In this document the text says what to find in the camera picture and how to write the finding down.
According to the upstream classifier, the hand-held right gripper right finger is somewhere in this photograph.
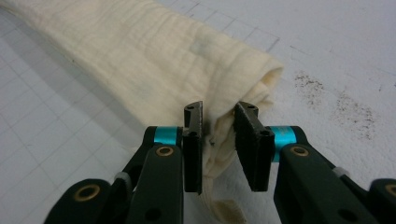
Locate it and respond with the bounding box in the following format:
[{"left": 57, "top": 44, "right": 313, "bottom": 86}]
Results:
[{"left": 233, "top": 101, "right": 310, "bottom": 192}]

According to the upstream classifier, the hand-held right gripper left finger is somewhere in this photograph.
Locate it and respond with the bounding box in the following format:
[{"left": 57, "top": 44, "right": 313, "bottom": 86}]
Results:
[{"left": 143, "top": 100, "right": 205, "bottom": 196}]

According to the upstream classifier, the cream egg-print cloth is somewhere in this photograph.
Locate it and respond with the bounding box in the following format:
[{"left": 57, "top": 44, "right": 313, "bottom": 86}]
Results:
[{"left": 0, "top": 0, "right": 285, "bottom": 224}]

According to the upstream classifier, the white grid mat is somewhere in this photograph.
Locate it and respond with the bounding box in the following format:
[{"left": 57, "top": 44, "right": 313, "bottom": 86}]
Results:
[{"left": 0, "top": 0, "right": 396, "bottom": 224}]

